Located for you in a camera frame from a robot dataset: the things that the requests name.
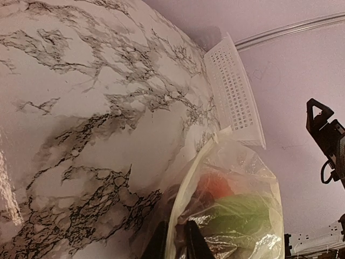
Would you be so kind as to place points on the fake green lettuce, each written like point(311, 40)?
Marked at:
point(250, 216)

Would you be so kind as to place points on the fake orange carrot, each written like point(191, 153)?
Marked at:
point(216, 184)

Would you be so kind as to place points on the clear zip top bag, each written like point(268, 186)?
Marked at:
point(246, 174)

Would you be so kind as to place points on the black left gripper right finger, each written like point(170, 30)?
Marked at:
point(196, 245)

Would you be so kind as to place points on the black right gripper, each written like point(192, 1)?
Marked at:
point(326, 134)

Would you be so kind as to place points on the white perforated plastic basket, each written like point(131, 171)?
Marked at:
point(235, 103)

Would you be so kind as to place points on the aluminium corner post right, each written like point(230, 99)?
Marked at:
point(310, 24)

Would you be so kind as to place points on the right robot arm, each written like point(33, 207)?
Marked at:
point(329, 173)

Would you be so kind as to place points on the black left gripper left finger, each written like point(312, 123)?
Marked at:
point(156, 246)

